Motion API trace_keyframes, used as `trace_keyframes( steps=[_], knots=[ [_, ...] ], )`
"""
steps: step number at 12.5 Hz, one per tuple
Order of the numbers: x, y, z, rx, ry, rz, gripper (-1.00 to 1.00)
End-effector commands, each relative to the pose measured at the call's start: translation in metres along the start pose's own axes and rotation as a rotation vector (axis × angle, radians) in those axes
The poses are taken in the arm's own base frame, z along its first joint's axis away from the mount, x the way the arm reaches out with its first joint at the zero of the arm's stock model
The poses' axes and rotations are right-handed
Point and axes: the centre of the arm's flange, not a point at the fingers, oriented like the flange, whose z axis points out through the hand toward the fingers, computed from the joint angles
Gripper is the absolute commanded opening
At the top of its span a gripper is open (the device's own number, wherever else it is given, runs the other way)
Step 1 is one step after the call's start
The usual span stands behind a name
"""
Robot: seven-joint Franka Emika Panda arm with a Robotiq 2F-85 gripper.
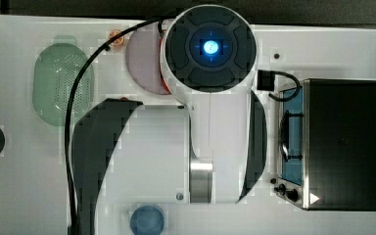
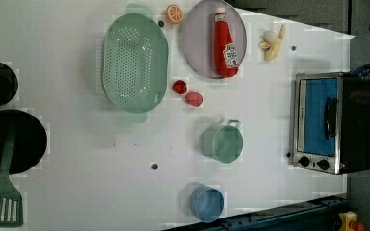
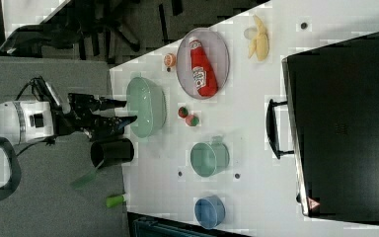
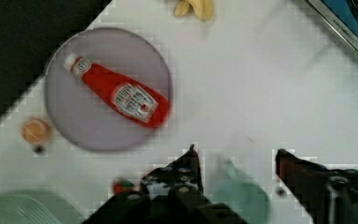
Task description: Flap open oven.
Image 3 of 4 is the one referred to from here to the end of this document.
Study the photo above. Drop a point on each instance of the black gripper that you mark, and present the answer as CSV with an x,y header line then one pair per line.
x,y
81,116

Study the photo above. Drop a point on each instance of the black cylinder cup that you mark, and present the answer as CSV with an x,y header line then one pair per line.
x,y
111,152

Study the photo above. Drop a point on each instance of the black office chair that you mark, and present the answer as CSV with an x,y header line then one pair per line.
x,y
60,23

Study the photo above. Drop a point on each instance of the green perforated colander bowl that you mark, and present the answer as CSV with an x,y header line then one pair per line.
x,y
146,100

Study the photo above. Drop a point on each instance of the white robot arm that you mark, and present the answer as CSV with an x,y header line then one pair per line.
x,y
30,121

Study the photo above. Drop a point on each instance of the green marker pen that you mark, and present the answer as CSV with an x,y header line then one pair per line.
x,y
115,200

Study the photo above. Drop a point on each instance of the black toaster oven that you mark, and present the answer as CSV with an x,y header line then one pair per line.
x,y
333,103

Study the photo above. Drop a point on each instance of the green mug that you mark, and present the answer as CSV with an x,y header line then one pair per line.
x,y
209,158

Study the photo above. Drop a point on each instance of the orange slice toy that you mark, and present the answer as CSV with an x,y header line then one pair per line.
x,y
170,60

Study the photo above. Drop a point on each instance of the green translucent strip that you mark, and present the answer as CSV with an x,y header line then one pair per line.
x,y
86,179

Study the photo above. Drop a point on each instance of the blue cup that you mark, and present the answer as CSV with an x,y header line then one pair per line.
x,y
209,211

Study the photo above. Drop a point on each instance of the dark teal crate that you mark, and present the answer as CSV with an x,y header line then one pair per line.
x,y
148,226

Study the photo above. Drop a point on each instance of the black oven door handle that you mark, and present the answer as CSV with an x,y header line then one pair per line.
x,y
271,129

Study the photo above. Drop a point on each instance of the pink toy strawberry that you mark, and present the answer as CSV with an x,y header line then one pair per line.
x,y
192,120

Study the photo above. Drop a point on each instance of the red ketchup bottle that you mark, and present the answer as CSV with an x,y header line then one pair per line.
x,y
203,75

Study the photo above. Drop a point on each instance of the peeled toy banana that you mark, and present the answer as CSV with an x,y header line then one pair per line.
x,y
259,45

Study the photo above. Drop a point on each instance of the dark red toy strawberry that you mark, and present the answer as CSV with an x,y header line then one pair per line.
x,y
183,112

